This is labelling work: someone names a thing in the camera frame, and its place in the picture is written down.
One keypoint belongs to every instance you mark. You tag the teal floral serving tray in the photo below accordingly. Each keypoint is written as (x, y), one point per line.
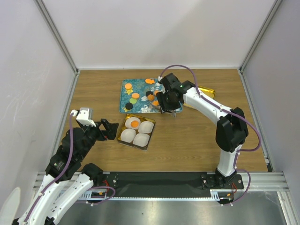
(141, 87)

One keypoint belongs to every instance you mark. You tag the white cable duct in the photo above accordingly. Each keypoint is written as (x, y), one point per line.
(94, 195)
(220, 194)

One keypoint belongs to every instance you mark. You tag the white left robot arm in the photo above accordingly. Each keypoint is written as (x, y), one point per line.
(52, 201)

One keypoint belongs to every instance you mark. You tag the aluminium frame post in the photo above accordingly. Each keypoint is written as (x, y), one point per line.
(272, 12)
(56, 34)

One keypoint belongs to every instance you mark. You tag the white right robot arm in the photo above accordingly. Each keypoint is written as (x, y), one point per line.
(231, 128)

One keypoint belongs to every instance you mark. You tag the metal tongs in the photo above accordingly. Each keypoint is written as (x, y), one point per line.
(159, 108)

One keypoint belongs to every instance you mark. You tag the aluminium frame post right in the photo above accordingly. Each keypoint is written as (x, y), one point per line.
(272, 12)

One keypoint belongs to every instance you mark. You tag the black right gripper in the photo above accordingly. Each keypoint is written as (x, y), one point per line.
(163, 106)

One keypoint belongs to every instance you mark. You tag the black round cookie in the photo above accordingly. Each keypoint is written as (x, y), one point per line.
(128, 106)
(149, 93)

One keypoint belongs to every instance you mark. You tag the orange waffle cookie centre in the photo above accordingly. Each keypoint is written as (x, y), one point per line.
(150, 97)

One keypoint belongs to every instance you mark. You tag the aluminium frame post left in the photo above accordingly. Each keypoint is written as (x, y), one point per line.
(56, 34)

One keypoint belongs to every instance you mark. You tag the gold tin lid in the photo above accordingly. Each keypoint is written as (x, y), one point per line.
(209, 92)

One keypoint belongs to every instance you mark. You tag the white cable duct right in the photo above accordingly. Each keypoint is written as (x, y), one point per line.
(220, 194)

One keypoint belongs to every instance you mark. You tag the orange round cookie bottom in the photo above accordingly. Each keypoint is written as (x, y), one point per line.
(134, 124)

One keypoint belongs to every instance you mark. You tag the white paper cup bottom-left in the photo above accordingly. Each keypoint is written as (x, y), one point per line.
(128, 135)

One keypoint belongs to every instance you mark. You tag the black round cookie centre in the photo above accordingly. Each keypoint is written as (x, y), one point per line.
(149, 93)

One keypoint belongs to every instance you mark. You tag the white paper cup top-right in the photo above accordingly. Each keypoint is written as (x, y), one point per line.
(146, 127)

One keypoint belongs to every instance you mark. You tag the orange fish cookie top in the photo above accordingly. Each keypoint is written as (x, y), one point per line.
(150, 81)

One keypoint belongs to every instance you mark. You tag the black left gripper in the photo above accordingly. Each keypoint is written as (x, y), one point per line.
(111, 132)

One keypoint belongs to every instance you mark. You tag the white paper cup top-left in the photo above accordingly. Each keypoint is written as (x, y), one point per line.
(129, 120)

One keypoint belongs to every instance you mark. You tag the gold cookie tin box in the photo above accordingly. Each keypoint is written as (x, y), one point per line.
(136, 132)

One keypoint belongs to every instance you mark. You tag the green round cookie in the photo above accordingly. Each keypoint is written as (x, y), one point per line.
(155, 103)
(133, 101)

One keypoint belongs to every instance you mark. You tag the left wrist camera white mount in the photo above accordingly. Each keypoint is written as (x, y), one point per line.
(84, 117)

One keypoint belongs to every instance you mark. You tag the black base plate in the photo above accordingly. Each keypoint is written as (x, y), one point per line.
(170, 184)

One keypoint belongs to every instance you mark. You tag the orange round cookie top-left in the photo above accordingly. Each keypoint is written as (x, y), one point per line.
(128, 86)

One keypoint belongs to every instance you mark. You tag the black round cookie left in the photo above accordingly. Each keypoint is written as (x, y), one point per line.
(128, 106)

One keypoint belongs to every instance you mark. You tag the white cable duct left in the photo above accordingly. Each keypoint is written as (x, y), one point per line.
(94, 195)

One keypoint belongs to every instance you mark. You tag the orange round cookie left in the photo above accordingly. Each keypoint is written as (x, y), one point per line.
(135, 95)

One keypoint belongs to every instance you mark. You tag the white paper cup bottom-right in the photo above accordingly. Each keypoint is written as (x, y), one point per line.
(141, 139)

